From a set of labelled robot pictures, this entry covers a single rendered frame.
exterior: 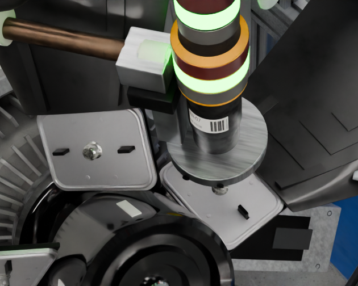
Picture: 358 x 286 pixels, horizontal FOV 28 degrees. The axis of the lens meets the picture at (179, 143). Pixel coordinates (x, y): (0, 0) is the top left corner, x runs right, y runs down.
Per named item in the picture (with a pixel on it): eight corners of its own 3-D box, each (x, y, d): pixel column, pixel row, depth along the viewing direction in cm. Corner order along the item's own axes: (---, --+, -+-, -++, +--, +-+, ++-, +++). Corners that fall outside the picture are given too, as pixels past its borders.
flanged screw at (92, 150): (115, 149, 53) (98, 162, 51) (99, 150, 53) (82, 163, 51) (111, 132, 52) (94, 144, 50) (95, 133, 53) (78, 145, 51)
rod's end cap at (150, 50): (132, 58, 42) (165, 64, 41) (142, 31, 43) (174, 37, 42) (136, 77, 43) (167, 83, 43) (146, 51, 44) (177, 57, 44)
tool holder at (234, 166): (127, 168, 50) (102, 93, 41) (157, 85, 53) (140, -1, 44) (253, 198, 48) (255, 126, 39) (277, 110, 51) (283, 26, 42)
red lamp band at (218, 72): (162, 71, 40) (159, 59, 39) (184, 11, 42) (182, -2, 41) (238, 87, 39) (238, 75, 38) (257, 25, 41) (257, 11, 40)
